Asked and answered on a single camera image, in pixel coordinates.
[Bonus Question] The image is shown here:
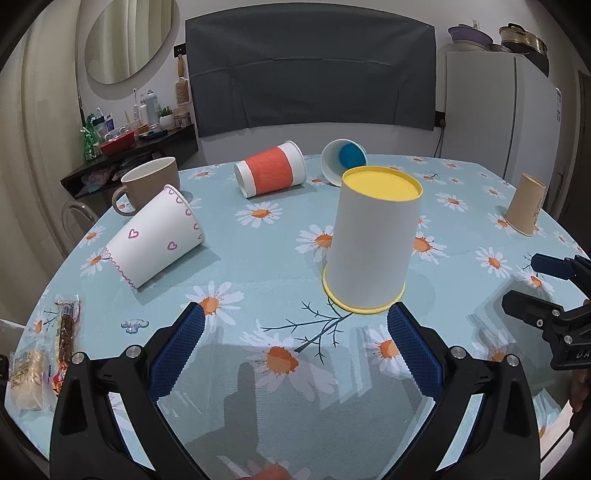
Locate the purple basin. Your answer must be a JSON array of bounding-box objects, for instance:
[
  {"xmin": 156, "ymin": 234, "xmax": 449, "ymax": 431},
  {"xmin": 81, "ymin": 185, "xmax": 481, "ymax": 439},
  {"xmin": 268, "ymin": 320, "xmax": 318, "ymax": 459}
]
[{"xmin": 447, "ymin": 25, "xmax": 493, "ymax": 47}]

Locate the beige ceramic mug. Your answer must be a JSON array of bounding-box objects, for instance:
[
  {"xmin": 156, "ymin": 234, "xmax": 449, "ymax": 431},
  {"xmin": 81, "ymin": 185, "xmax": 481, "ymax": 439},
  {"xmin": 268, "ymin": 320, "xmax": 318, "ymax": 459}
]
[{"xmin": 111, "ymin": 157, "xmax": 181, "ymax": 218}]

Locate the white cup with orange sleeve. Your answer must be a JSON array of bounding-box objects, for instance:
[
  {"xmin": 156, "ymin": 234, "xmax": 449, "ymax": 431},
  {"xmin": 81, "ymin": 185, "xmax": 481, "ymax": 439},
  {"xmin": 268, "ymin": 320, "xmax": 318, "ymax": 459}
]
[{"xmin": 233, "ymin": 140, "xmax": 307, "ymax": 199}]

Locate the white cup with blue inside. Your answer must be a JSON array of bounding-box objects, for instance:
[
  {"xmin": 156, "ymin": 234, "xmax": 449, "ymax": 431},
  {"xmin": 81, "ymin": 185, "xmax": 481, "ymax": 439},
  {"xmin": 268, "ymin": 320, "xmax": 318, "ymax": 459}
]
[{"xmin": 320, "ymin": 139, "xmax": 369, "ymax": 188}]

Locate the white cup with purple hearts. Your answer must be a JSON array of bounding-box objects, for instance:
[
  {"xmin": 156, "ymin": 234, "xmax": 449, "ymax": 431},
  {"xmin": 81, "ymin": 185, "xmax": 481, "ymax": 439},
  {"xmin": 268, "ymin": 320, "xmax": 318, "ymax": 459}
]
[{"xmin": 105, "ymin": 184, "xmax": 206, "ymax": 291}]

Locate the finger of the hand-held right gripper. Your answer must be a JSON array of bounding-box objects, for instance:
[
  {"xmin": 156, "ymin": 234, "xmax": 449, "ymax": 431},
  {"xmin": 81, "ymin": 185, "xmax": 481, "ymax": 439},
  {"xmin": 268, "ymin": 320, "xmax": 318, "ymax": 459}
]
[
  {"xmin": 530, "ymin": 252, "xmax": 591, "ymax": 283},
  {"xmin": 501, "ymin": 289, "xmax": 591, "ymax": 331}
]

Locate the red snack stick packet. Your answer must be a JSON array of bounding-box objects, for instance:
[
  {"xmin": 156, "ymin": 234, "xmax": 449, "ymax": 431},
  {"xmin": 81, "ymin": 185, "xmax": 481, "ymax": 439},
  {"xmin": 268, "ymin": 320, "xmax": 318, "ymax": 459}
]
[{"xmin": 54, "ymin": 297, "xmax": 81, "ymax": 396}]

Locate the dark grey cloth cover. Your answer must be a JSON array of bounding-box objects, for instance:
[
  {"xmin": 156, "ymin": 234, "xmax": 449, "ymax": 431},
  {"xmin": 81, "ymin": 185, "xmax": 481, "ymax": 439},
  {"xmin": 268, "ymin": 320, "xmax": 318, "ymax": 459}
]
[{"xmin": 184, "ymin": 6, "xmax": 437, "ymax": 138}]

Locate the black side shelf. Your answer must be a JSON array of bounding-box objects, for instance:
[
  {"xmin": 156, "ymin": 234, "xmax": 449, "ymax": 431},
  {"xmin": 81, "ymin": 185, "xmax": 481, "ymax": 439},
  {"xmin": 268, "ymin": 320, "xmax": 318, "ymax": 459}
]
[{"xmin": 60, "ymin": 126, "xmax": 199, "ymax": 200}]

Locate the black power cable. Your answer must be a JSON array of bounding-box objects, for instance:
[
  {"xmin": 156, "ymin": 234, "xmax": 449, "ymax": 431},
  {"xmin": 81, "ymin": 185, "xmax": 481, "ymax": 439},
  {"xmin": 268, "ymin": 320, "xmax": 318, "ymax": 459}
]
[{"xmin": 431, "ymin": 120, "xmax": 447, "ymax": 158}]

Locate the white refrigerator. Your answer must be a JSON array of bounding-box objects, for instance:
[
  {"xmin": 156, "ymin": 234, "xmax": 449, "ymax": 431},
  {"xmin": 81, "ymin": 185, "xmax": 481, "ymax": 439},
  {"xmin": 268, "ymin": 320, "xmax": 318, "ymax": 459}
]
[{"xmin": 436, "ymin": 48, "xmax": 567, "ymax": 186}]

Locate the wooden hairbrush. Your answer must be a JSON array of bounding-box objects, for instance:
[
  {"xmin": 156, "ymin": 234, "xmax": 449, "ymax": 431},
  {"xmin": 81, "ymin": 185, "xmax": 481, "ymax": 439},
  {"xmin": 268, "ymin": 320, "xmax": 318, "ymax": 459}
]
[{"xmin": 174, "ymin": 54, "xmax": 191, "ymax": 106}]

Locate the clear biscuit packet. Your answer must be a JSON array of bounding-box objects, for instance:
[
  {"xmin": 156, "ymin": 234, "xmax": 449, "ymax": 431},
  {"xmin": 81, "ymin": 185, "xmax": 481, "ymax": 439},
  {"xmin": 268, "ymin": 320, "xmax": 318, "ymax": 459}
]
[{"xmin": 6, "ymin": 334, "xmax": 55, "ymax": 412}]

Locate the brown paper cup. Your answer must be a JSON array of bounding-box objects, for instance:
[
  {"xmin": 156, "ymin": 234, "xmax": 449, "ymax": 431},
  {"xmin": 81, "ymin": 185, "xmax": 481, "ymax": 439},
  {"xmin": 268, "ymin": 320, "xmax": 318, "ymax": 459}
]
[{"xmin": 503, "ymin": 173, "xmax": 547, "ymax": 237}]

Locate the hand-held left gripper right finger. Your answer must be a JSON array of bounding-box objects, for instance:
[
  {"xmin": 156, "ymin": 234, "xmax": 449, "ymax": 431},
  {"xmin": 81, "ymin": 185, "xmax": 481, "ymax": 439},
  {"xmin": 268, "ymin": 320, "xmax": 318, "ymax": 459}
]
[{"xmin": 387, "ymin": 302, "xmax": 542, "ymax": 480}]

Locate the green plastic bottle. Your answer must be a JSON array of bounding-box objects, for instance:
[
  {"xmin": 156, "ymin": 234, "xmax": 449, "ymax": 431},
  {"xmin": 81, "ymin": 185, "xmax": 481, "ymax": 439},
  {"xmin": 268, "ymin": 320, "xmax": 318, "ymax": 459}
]
[{"xmin": 82, "ymin": 125, "xmax": 100, "ymax": 161}]

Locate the clear plastic chair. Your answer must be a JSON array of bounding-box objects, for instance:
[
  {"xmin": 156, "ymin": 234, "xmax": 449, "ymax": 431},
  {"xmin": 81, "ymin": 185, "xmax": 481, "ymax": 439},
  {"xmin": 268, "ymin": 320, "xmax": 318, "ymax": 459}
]
[{"xmin": 62, "ymin": 200, "xmax": 98, "ymax": 246}]

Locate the metal pot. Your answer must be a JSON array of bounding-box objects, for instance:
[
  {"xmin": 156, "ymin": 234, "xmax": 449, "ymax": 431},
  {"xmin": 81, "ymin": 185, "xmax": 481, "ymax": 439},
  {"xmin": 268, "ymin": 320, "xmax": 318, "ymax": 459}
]
[{"xmin": 498, "ymin": 23, "xmax": 548, "ymax": 54}]

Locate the person's right hand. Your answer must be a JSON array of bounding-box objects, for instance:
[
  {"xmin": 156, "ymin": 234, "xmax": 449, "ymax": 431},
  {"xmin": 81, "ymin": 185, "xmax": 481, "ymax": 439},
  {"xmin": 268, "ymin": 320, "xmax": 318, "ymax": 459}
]
[{"xmin": 569, "ymin": 369, "xmax": 591, "ymax": 415}]

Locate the white cup with yellow rim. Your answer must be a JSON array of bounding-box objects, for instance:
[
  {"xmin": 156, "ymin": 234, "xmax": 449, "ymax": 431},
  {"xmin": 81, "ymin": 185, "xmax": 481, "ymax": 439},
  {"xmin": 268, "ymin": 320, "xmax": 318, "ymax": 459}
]
[{"xmin": 322, "ymin": 165, "xmax": 424, "ymax": 316}]

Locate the beige curtain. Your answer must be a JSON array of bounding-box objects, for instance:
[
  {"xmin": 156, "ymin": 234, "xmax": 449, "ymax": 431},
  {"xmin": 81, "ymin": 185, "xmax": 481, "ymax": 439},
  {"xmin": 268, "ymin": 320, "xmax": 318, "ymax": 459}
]
[{"xmin": 0, "ymin": 18, "xmax": 88, "ymax": 326}]

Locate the red bowl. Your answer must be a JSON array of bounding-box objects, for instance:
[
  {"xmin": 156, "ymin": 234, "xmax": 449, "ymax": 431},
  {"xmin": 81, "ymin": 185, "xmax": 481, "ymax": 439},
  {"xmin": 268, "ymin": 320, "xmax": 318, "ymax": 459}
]
[{"xmin": 99, "ymin": 137, "xmax": 136, "ymax": 157}]

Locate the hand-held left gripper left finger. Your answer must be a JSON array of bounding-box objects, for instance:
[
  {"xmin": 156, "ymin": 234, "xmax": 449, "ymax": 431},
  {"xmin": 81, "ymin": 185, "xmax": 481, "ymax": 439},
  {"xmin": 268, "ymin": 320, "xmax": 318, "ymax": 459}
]
[{"xmin": 50, "ymin": 302, "xmax": 218, "ymax": 480}]

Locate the oval wall mirror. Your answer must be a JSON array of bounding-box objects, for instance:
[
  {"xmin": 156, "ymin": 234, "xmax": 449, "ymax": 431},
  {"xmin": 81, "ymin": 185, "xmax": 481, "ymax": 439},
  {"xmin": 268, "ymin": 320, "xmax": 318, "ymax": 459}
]
[{"xmin": 84, "ymin": 0, "xmax": 179, "ymax": 85}]

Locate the grey spray bottle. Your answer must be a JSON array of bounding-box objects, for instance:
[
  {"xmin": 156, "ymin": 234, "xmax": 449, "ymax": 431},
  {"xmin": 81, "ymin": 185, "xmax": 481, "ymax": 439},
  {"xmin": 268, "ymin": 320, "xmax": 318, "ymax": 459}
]
[{"xmin": 144, "ymin": 89, "xmax": 160, "ymax": 128}]

